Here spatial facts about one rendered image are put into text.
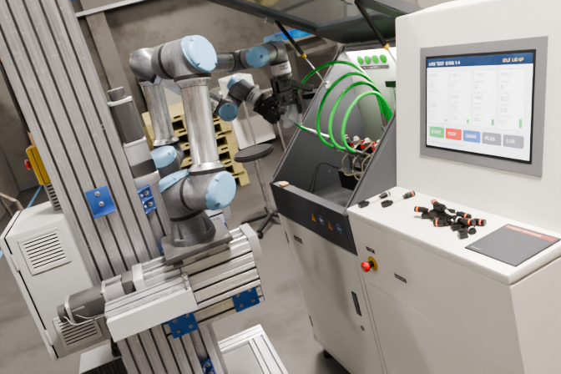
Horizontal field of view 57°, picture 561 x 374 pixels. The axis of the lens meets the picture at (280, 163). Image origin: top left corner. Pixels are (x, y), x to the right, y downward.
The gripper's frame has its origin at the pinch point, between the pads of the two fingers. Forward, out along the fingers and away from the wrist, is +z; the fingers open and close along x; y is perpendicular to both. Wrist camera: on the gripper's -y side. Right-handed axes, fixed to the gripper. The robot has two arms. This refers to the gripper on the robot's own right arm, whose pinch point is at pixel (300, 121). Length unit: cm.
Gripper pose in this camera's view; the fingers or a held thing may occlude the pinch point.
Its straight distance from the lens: 210.2
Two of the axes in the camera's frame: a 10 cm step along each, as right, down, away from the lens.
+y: -8.7, 3.4, -3.5
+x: 4.1, 1.4, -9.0
